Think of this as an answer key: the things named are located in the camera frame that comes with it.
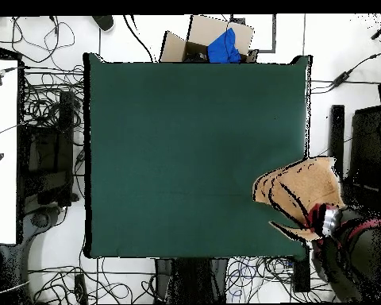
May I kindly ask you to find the tan terry towel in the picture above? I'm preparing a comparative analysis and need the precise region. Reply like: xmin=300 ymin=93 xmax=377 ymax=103
xmin=252 ymin=156 xmax=347 ymax=241

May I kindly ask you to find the black rectangular box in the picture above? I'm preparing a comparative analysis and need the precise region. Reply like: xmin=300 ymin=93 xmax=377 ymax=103
xmin=293 ymin=250 xmax=311 ymax=293

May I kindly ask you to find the black upright bar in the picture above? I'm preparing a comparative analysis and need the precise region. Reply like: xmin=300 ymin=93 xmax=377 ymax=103
xmin=328 ymin=104 xmax=346 ymax=179

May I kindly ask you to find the dark green table cloth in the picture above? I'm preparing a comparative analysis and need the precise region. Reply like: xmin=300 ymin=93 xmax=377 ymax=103
xmin=83 ymin=52 xmax=313 ymax=259

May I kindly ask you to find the blue garment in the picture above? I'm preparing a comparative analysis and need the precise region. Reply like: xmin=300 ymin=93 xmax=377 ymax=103
xmin=206 ymin=27 xmax=242 ymax=64

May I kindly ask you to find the open cardboard box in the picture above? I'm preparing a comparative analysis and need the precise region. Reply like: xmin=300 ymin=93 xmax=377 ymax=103
xmin=159 ymin=14 xmax=259 ymax=64

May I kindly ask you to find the black power strip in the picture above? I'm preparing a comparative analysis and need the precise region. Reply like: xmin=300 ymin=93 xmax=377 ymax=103
xmin=74 ymin=273 xmax=89 ymax=304

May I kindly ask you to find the black equipment rack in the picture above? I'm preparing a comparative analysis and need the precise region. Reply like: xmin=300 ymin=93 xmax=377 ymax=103
xmin=24 ymin=90 xmax=78 ymax=207

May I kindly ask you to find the black round floor device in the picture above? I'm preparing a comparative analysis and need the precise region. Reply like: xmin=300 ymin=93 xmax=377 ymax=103
xmin=31 ymin=206 xmax=62 ymax=229

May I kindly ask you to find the white side table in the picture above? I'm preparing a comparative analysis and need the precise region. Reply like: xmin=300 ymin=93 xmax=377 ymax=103
xmin=0 ymin=59 xmax=19 ymax=245

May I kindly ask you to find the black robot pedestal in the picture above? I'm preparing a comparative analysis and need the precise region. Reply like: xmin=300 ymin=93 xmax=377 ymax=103
xmin=154 ymin=257 xmax=229 ymax=304

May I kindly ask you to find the black power adapter with cable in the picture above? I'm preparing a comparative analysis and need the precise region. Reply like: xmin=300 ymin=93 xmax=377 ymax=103
xmin=310 ymin=41 xmax=381 ymax=95

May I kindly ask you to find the long curved black cable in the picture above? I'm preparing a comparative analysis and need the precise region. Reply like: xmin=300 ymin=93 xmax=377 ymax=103
xmin=122 ymin=14 xmax=156 ymax=64

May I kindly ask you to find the looped black cable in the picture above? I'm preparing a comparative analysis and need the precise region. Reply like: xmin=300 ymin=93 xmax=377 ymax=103
xmin=10 ymin=15 xmax=76 ymax=64

